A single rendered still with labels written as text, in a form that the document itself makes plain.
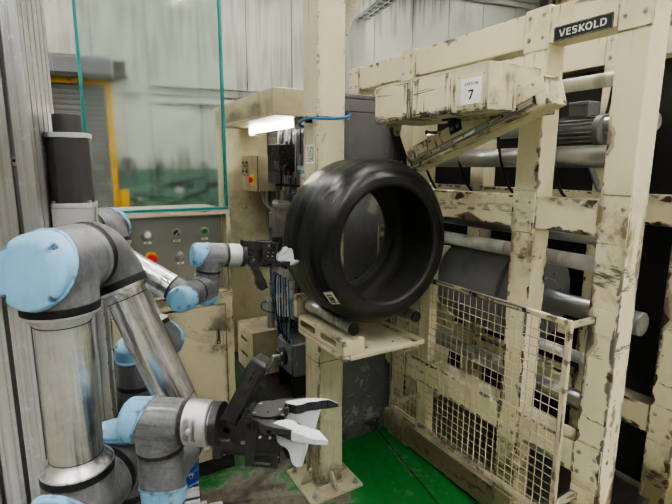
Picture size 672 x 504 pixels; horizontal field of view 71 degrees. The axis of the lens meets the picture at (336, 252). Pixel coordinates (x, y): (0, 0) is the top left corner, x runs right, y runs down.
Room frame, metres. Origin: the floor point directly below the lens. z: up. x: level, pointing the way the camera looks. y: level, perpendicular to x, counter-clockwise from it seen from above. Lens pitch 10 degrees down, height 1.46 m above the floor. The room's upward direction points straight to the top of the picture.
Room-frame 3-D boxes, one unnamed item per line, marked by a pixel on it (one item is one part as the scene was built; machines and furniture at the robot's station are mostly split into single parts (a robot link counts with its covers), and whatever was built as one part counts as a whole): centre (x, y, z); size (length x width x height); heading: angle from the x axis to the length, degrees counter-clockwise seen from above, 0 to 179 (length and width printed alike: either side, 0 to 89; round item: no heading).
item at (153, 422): (0.72, 0.30, 1.04); 0.11 x 0.08 x 0.09; 84
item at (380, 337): (1.79, -0.10, 0.80); 0.37 x 0.36 x 0.02; 120
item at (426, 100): (1.83, -0.41, 1.71); 0.61 x 0.25 x 0.15; 30
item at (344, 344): (1.72, 0.03, 0.83); 0.36 x 0.09 x 0.06; 30
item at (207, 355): (2.11, 0.81, 0.63); 0.56 x 0.41 x 1.27; 120
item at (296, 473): (2.00, 0.05, 0.02); 0.27 x 0.27 x 0.04; 30
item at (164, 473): (0.74, 0.29, 0.94); 0.11 x 0.08 x 0.11; 174
